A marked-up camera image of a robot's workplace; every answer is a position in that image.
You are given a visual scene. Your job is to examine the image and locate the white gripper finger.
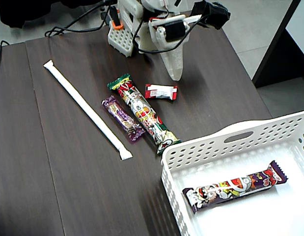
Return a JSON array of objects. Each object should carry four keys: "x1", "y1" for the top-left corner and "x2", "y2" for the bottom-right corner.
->
[{"x1": 159, "y1": 46, "x2": 185, "y2": 82}]

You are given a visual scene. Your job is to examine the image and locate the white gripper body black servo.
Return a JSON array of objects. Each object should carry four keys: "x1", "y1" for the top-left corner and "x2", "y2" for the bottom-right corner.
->
[{"x1": 148, "y1": 14, "x2": 192, "y2": 54}]

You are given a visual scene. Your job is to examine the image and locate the large purple cartoon snack stick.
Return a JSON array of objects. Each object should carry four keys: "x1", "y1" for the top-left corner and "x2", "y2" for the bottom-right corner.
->
[{"x1": 182, "y1": 160, "x2": 289, "y2": 214}]

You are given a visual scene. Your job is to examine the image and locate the white perforated plastic tray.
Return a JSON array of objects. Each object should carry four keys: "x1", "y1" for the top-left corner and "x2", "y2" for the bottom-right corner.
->
[{"x1": 161, "y1": 110, "x2": 304, "y2": 236}]

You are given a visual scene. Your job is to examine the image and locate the red and white candy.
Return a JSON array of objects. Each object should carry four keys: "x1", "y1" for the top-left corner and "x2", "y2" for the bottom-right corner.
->
[{"x1": 144, "y1": 83, "x2": 178, "y2": 101}]

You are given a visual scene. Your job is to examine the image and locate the green cartoon snack stick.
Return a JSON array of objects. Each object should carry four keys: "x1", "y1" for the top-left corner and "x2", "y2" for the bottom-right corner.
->
[{"x1": 107, "y1": 73, "x2": 182, "y2": 155}]

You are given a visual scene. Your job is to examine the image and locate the orange and black clamp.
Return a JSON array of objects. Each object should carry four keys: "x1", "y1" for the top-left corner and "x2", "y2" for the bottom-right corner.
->
[{"x1": 109, "y1": 6, "x2": 124, "y2": 30}]

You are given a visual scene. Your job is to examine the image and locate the small purple candy bar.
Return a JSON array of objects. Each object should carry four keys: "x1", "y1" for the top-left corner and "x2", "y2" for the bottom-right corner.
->
[{"x1": 101, "y1": 95, "x2": 146, "y2": 143}]

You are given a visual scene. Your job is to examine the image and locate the long white wrapped stick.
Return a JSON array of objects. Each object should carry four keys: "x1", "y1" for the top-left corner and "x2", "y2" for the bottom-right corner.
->
[{"x1": 43, "y1": 59, "x2": 133, "y2": 162}]

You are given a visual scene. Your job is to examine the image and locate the dark furniture panel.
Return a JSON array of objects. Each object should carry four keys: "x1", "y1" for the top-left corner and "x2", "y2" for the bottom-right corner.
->
[{"x1": 251, "y1": 0, "x2": 304, "y2": 89}]

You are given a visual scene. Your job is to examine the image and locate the white cabinet panel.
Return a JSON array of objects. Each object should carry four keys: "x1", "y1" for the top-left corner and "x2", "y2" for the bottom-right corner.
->
[{"x1": 285, "y1": 0, "x2": 304, "y2": 62}]

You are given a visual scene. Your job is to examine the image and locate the black bag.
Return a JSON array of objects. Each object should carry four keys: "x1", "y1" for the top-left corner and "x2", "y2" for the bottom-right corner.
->
[{"x1": 0, "y1": 0, "x2": 111, "y2": 29}]

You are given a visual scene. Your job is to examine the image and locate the black taped wrist camera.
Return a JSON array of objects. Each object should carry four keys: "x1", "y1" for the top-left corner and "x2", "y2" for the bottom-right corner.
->
[{"x1": 191, "y1": 1, "x2": 231, "y2": 30}]

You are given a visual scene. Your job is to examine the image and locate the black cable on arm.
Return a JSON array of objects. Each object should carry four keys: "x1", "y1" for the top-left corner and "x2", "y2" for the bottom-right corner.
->
[{"x1": 132, "y1": 14, "x2": 206, "y2": 54}]

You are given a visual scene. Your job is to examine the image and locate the black cable bundle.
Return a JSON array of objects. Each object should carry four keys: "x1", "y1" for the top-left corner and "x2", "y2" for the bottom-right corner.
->
[{"x1": 45, "y1": 0, "x2": 113, "y2": 37}]

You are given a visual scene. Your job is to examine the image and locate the thin black cable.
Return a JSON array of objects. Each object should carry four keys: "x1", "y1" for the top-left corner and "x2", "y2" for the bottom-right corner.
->
[{"x1": 0, "y1": 39, "x2": 10, "y2": 67}]

